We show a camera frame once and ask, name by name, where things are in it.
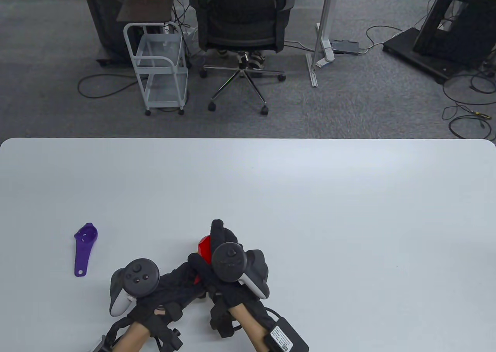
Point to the person's right hand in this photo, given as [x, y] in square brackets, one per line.
[223, 294]

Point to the dark brown side table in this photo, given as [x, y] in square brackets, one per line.
[147, 5]

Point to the purple plastic measuring cup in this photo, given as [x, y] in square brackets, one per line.
[82, 255]

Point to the black power adapter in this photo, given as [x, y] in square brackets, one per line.
[346, 46]

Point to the black floor cabinet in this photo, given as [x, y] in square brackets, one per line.
[104, 18]

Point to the person's left hand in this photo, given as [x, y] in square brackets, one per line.
[174, 290]

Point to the white metal desk leg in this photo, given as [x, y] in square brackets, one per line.
[327, 3]

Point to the black equipment stand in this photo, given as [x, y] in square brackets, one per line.
[445, 38]

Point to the person's left forearm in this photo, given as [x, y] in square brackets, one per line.
[133, 338]

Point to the grey black hand controller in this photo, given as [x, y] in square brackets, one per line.
[228, 263]
[139, 276]

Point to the red plastic measuring cup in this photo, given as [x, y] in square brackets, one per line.
[204, 249]

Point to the person's right forearm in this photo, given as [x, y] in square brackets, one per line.
[250, 323]

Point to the black mesh office chair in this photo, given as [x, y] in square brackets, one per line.
[240, 14]

